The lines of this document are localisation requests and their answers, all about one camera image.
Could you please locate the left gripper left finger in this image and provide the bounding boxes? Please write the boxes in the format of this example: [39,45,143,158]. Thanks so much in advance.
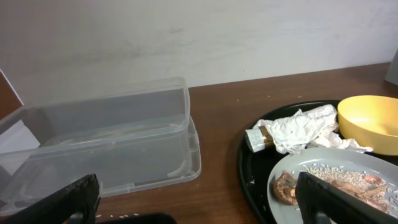
[1,174,101,224]

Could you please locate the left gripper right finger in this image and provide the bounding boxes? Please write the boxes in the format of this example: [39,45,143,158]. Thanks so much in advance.
[295,172,397,224]

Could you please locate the white tissue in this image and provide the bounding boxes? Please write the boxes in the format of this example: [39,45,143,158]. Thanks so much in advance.
[253,104,338,154]

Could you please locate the food scraps on plate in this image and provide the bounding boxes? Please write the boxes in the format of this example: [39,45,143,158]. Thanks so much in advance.
[272,164,397,217]

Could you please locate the grey plate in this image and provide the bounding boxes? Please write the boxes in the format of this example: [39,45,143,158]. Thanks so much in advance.
[267,148,397,224]

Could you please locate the small tissue piece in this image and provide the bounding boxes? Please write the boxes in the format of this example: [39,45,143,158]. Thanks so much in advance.
[307,132,373,153]

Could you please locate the round black serving tray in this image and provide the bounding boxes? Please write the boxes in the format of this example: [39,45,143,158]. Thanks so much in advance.
[237,100,398,224]

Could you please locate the black rectangular tray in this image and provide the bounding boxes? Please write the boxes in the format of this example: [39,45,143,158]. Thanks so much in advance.
[100,213,177,224]

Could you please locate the clear plastic bin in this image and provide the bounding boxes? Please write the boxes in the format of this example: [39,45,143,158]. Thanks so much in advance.
[1,77,201,216]

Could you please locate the small bottle with white cap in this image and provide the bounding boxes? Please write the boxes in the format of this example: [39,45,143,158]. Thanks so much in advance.
[244,126,274,153]

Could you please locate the yellow bowl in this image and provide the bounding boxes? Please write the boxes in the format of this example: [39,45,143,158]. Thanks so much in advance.
[337,95,397,156]

